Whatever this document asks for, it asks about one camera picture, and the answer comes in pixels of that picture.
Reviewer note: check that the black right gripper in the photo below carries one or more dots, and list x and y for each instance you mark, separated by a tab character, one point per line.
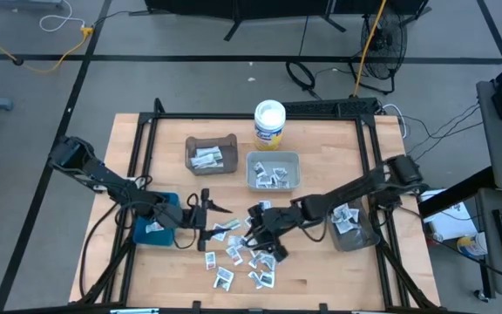
277	218

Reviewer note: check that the light grey plastic bin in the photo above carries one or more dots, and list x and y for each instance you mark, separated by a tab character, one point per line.
292	168

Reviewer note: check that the lying wipes canister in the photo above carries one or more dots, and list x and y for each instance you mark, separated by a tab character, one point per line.
473	245

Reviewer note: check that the black floor fan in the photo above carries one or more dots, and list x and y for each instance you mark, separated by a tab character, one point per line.
390	43

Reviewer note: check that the crumpled drug facts packet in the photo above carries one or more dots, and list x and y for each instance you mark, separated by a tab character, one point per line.
257	284

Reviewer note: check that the white paper sheet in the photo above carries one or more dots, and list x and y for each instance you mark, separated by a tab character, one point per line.
451	222

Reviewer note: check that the Lysol wipes canister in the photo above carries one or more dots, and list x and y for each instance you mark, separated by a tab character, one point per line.
269	115

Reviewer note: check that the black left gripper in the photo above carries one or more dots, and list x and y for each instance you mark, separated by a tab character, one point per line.
192	218

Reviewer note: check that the teal plastic bin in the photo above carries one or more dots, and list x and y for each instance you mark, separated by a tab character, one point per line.
164	239

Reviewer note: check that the black curtain partition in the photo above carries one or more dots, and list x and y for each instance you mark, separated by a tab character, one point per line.
277	6

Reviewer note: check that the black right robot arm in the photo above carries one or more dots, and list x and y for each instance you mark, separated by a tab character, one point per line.
355	189

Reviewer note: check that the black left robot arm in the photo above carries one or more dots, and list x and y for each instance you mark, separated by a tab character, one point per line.
103	179

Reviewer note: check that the black diagonal beam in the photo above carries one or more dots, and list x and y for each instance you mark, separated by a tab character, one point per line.
456	192

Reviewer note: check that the green striped bandage wrapper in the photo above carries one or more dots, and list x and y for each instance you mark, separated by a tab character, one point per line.
198	160
207	152
217	157
233	223
214	165

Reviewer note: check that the smoky translucent plastic bin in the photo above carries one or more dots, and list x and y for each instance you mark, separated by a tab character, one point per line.
355	242
229	168

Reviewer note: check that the black frame clamp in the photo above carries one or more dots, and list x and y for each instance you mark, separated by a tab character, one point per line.
197	305
323	306

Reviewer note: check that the black perforated bar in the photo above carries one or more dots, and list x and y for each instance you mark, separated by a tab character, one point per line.
329	107

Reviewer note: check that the white first aid packet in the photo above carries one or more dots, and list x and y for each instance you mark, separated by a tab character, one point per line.
221	284
225	275
279	172
253	275
255	261
235	240
259	168
336	218
265	204
275	180
247	222
263	182
154	227
268	261
220	226
340	210
354	214
284	184
343	227

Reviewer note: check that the silver aluminium bar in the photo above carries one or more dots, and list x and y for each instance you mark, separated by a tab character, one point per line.
133	311

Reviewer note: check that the white packet red print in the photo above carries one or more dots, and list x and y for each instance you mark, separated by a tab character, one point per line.
233	255
210	260

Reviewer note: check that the antiseptic packet dark label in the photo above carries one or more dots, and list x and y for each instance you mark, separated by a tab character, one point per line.
267	279

